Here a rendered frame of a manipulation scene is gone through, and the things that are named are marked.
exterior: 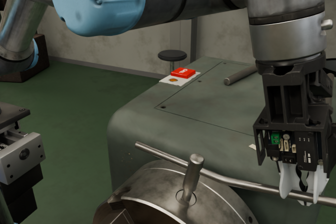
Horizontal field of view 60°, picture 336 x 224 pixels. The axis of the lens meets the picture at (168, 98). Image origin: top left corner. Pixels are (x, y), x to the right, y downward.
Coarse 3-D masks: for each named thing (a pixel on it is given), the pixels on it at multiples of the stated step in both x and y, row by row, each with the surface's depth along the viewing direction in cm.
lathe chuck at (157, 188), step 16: (144, 176) 53; (160, 176) 52; (176, 176) 51; (128, 192) 49; (144, 192) 48; (160, 192) 47; (176, 192) 48; (192, 192) 48; (208, 192) 49; (96, 208) 55; (112, 208) 52; (128, 208) 49; (144, 208) 46; (160, 208) 44; (176, 208) 45; (192, 208) 45; (208, 208) 46; (224, 208) 48
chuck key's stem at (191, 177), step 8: (192, 160) 42; (200, 160) 42; (192, 168) 42; (200, 168) 43; (184, 176) 45; (192, 176) 43; (184, 184) 45; (192, 184) 44; (184, 192) 46; (184, 200) 46
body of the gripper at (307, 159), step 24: (264, 72) 30; (288, 72) 28; (264, 96) 30; (288, 96) 31; (312, 96) 35; (264, 120) 33; (288, 120) 31; (312, 120) 30; (288, 144) 33; (312, 144) 30; (312, 168) 31
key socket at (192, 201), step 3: (177, 192) 48; (180, 192) 48; (177, 195) 47; (180, 195) 47; (192, 195) 48; (177, 198) 47; (180, 198) 47; (192, 198) 47; (195, 198) 47; (180, 201) 46; (183, 201) 46; (189, 201) 46; (192, 201) 47; (195, 201) 47; (183, 204) 46; (186, 204) 46; (189, 204) 46; (192, 204) 46
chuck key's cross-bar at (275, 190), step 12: (144, 144) 46; (156, 156) 45; (168, 156) 44; (204, 168) 43; (216, 180) 42; (228, 180) 42; (240, 180) 41; (264, 192) 40; (276, 192) 39; (300, 192) 38; (324, 204) 37
